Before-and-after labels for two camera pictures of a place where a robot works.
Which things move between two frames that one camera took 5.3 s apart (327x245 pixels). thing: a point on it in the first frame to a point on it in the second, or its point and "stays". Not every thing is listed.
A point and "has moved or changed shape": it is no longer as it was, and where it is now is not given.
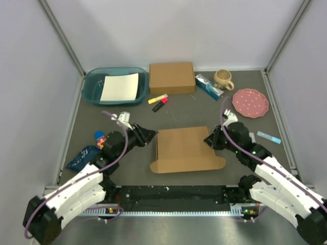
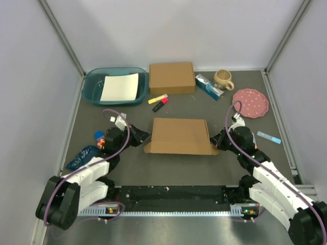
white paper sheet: x=120 y=88 stays
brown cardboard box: x=184 y=149 has moved or changed shape
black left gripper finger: x=147 y=135 to x=137 y=136
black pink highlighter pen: x=164 y=101 stays
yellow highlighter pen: x=153 y=100 stays
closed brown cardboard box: x=171 y=78 stays
